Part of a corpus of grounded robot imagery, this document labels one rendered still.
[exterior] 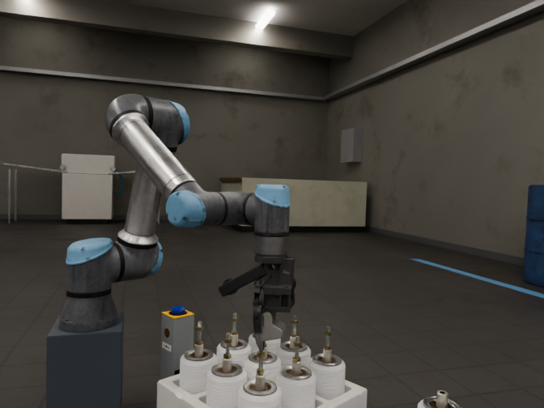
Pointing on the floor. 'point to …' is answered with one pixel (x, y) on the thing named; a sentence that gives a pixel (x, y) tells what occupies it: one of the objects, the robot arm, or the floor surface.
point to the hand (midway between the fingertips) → (259, 344)
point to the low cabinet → (313, 203)
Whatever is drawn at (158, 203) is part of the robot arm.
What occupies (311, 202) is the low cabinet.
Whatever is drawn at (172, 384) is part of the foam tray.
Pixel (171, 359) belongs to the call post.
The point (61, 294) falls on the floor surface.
